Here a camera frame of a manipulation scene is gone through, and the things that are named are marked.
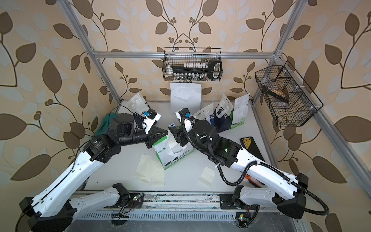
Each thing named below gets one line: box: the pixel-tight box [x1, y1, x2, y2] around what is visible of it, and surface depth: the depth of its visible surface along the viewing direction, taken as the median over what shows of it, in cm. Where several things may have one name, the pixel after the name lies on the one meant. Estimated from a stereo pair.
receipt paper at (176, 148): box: [169, 143, 183, 154], surface depth 70 cm
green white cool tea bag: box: [152, 129, 194, 171], surface depth 69 cm
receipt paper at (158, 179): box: [151, 161, 165, 188], surface depth 84 cm
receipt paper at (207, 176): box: [198, 165, 216, 188], surface depth 84 cm
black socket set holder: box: [167, 59, 223, 82], surface depth 86 cm
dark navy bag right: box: [214, 93, 234, 134], surface depth 93 cm
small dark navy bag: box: [147, 108, 157, 120], surface depth 54 cm
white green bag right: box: [229, 93, 250, 130], surface depth 96 cm
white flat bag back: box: [170, 82, 202, 116], surface depth 105 cm
